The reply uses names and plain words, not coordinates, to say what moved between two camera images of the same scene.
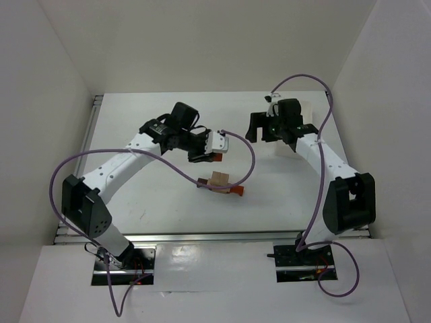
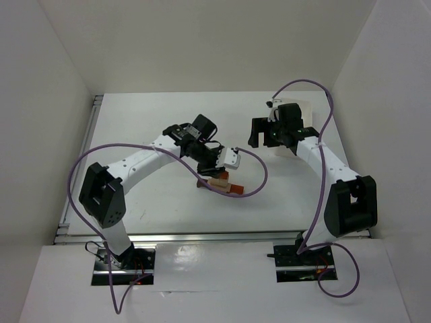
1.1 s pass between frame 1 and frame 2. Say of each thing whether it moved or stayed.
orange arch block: stayed
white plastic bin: stayed
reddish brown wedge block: moved
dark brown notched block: stayed
